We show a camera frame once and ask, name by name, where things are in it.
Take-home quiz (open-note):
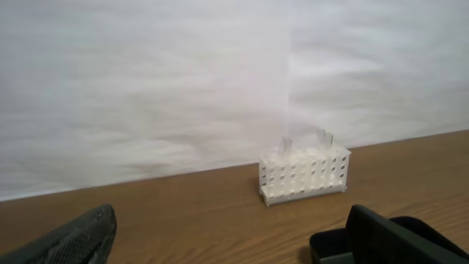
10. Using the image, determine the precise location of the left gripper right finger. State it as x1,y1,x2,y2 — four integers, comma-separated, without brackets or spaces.
345,204,469,264

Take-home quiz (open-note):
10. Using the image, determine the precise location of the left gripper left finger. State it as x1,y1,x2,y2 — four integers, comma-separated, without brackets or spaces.
0,203,118,264

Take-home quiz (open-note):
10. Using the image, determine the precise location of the black tray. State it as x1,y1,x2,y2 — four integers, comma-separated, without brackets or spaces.
309,215,469,264

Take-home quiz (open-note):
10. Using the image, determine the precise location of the white test tube rack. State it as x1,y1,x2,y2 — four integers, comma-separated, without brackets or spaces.
258,145,352,207

